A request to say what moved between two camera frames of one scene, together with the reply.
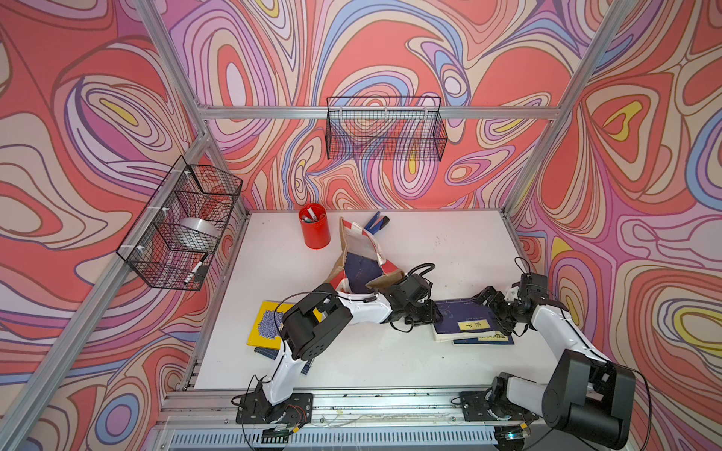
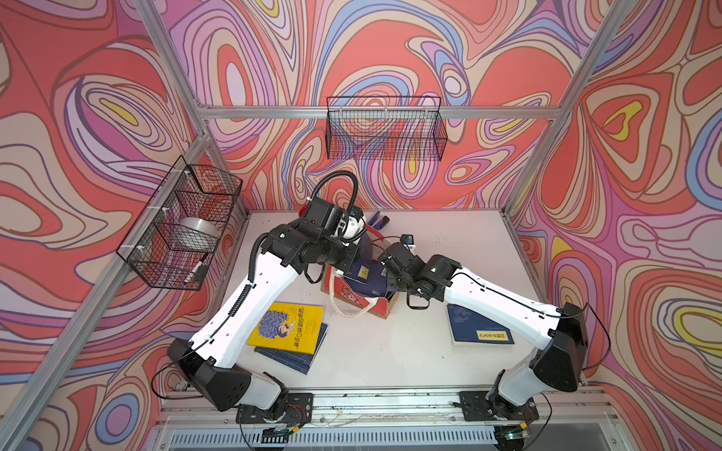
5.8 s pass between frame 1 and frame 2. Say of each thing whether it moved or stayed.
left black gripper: moved
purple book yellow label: moved
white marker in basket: stayed
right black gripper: moved
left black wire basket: stayed
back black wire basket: stayed
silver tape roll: stayed
